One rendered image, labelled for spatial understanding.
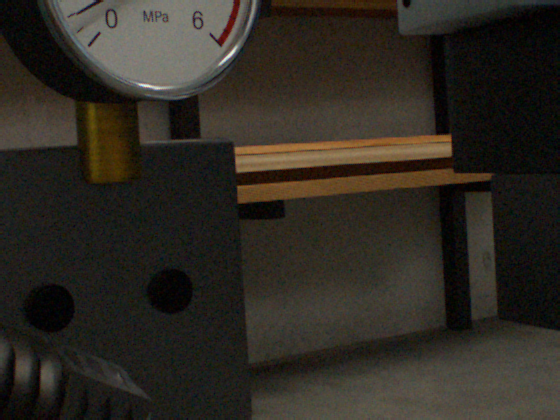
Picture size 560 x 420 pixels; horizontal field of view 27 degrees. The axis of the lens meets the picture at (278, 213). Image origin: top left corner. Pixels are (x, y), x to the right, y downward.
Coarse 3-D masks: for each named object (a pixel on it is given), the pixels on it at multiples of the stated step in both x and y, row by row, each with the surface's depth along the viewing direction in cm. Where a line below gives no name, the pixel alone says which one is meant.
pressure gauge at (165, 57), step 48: (0, 0) 28; (48, 0) 26; (144, 0) 28; (192, 0) 28; (240, 0) 29; (48, 48) 27; (96, 48) 27; (144, 48) 28; (192, 48) 28; (240, 48) 29; (96, 96) 28; (144, 96) 27; (96, 144) 29
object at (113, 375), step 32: (0, 352) 21; (32, 352) 22; (64, 352) 23; (0, 384) 21; (32, 384) 21; (64, 384) 22; (96, 384) 23; (128, 384) 24; (0, 416) 21; (32, 416) 22; (64, 416) 22; (96, 416) 23; (128, 416) 23
